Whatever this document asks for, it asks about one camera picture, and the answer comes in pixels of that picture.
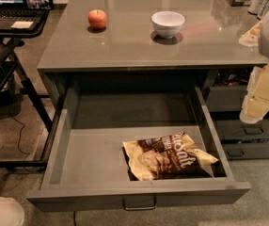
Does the grey lower right drawer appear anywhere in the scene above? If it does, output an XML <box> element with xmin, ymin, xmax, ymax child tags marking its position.
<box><xmin>215</xmin><ymin>120</ymin><xmax>269</xmax><ymax>140</ymax></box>

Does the smartphone on stand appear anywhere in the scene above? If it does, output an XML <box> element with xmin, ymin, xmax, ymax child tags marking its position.
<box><xmin>25</xmin><ymin>0</ymin><xmax>54</xmax><ymax>10</ymax></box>

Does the black rolling laptop stand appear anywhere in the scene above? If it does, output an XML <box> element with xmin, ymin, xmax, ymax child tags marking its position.
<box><xmin>0</xmin><ymin>9</ymin><xmax>55</xmax><ymax>171</ymax></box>

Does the brown and yellow chip bag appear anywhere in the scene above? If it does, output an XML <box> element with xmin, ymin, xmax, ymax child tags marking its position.
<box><xmin>123</xmin><ymin>132</ymin><xmax>218</xmax><ymax>181</ymax></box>

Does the red apple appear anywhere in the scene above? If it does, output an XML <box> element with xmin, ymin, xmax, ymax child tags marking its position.
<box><xmin>87</xmin><ymin>9</ymin><xmax>107</xmax><ymax>30</ymax></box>

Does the yellow sticky note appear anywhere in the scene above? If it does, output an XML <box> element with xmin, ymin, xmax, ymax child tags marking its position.
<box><xmin>11</xmin><ymin>21</ymin><xmax>32</xmax><ymax>29</ymax></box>

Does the grey bottom right drawer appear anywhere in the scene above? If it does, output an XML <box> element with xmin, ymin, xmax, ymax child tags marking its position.
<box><xmin>223</xmin><ymin>143</ymin><xmax>269</xmax><ymax>160</ymax></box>

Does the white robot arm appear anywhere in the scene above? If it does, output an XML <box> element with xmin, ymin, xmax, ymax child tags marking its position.
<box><xmin>239</xmin><ymin>11</ymin><xmax>269</xmax><ymax>124</ymax></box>

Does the white ceramic bowl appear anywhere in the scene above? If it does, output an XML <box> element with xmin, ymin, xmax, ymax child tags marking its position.
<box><xmin>151</xmin><ymin>11</ymin><xmax>185</xmax><ymax>39</ymax></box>

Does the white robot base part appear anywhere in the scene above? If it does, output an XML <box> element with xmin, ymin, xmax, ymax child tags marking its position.
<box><xmin>0</xmin><ymin>197</ymin><xmax>24</xmax><ymax>226</ymax></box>

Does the open grey top drawer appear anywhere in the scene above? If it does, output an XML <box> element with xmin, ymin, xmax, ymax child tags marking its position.
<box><xmin>27</xmin><ymin>87</ymin><xmax>250</xmax><ymax>212</ymax></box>

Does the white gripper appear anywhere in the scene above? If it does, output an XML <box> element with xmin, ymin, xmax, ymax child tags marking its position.
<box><xmin>239</xmin><ymin>63</ymin><xmax>269</xmax><ymax>124</ymax></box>

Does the metal drawer handle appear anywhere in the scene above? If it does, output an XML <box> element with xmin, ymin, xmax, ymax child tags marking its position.
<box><xmin>122</xmin><ymin>195</ymin><xmax>157</xmax><ymax>211</ymax></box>

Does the black power cable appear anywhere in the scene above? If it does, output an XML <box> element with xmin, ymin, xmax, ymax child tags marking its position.
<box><xmin>7</xmin><ymin>104</ymin><xmax>44</xmax><ymax>174</ymax></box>

